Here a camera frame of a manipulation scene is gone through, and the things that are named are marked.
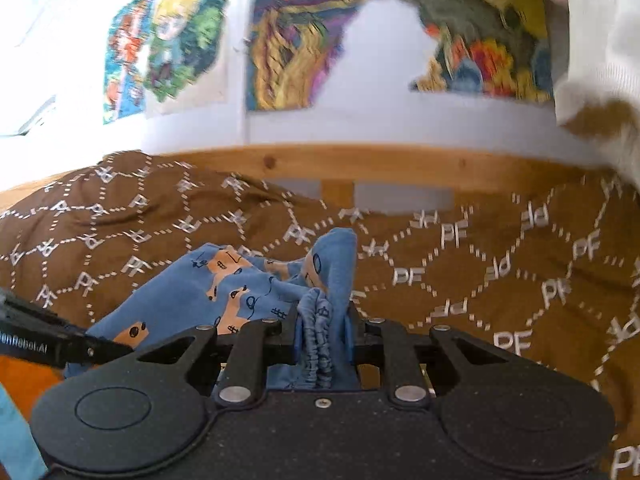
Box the white garment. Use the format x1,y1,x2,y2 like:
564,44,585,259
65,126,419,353
551,0,640,187

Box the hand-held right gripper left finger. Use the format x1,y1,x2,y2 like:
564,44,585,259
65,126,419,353
135,309,301,407

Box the green and blue wall poster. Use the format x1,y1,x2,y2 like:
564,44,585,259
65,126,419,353
101,0,232,127

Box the blue pants with orange print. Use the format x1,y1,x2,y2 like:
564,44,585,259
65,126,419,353
65,227,362,392

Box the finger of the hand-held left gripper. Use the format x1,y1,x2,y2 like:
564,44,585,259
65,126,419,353
61,321,134,368

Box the green and orange wall poster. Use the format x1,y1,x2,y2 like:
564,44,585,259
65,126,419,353
389,0,553,102

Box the brown patterned blanket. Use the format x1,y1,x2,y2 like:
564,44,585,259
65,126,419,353
0,149,640,480

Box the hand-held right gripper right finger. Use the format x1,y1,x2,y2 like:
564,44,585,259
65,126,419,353
349,301,512,407

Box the orange and light blue cloth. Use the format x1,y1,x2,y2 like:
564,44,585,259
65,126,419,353
0,354,68,480

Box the wooden bed frame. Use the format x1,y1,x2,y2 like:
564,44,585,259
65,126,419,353
0,146,606,211

